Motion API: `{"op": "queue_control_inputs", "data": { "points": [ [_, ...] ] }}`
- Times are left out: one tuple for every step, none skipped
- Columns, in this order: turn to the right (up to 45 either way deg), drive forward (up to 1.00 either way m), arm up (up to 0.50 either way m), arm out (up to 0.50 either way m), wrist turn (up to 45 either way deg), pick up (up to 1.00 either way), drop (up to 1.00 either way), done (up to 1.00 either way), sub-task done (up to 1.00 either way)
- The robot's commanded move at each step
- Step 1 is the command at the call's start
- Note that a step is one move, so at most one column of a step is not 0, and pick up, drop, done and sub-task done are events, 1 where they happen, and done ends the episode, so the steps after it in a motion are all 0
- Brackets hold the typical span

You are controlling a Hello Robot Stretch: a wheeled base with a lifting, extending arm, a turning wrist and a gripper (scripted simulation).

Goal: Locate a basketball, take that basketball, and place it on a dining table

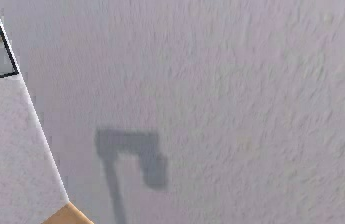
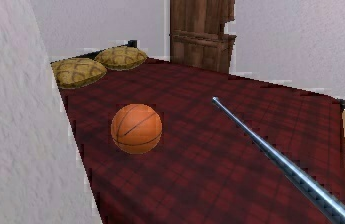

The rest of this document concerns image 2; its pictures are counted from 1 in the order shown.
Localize red plaid bed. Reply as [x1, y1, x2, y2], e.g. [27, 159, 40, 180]
[50, 39, 345, 224]

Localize brown wooden cupboard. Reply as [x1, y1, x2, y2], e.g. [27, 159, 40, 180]
[169, 0, 238, 75]

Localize orange basketball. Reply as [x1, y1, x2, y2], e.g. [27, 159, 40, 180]
[110, 103, 164, 155]

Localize yellow patterned pillow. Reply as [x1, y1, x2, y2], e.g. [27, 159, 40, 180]
[50, 57, 108, 90]
[94, 46, 149, 71]

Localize silver baseball bat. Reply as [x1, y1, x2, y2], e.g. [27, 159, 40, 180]
[211, 96, 345, 224]

